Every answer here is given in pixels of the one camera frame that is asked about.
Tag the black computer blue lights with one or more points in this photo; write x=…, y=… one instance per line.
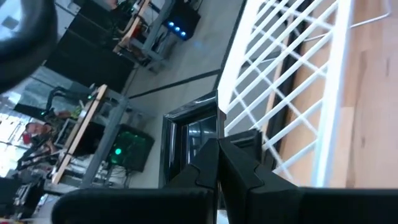
x=183, y=18

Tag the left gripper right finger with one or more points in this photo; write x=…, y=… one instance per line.
x=280, y=205

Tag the background black robot arm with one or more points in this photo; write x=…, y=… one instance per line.
x=62, y=91

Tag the person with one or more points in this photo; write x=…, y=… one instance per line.
x=37, y=129

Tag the wooden background workbench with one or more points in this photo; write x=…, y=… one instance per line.
x=79, y=133

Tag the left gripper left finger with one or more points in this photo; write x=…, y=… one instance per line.
x=133, y=207

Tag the black cabinet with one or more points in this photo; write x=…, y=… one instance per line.
x=90, y=62

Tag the black computer green lights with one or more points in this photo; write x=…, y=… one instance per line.
x=130, y=146

